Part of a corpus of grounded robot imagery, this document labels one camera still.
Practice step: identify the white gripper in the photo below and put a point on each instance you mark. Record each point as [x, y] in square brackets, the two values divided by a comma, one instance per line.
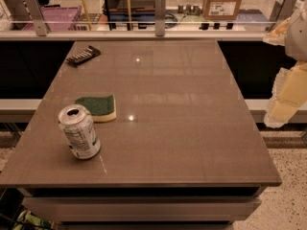
[296, 37]

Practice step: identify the silver green 7up can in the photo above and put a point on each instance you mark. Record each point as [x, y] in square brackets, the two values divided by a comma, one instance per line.
[77, 125]

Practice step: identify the cardboard box with label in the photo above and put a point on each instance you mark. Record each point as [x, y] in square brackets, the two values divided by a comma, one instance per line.
[220, 9]

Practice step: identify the green yellow sponge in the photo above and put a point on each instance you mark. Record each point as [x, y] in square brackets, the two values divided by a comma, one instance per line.
[102, 109]

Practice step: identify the purple plastic crate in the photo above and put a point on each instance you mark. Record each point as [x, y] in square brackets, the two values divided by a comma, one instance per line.
[60, 18]

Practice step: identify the right metal railing post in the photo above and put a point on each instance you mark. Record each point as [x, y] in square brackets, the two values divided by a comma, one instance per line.
[282, 9]

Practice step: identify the metal railing post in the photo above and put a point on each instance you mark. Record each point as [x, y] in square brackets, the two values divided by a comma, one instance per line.
[41, 28]
[160, 8]
[282, 9]

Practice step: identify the middle metal railing post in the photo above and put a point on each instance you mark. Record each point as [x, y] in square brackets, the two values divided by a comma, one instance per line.
[160, 8]

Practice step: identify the yellow broom handle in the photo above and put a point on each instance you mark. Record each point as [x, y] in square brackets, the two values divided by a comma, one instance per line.
[86, 15]

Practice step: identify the left metal railing post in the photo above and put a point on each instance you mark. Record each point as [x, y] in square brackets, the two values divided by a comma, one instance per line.
[41, 28]

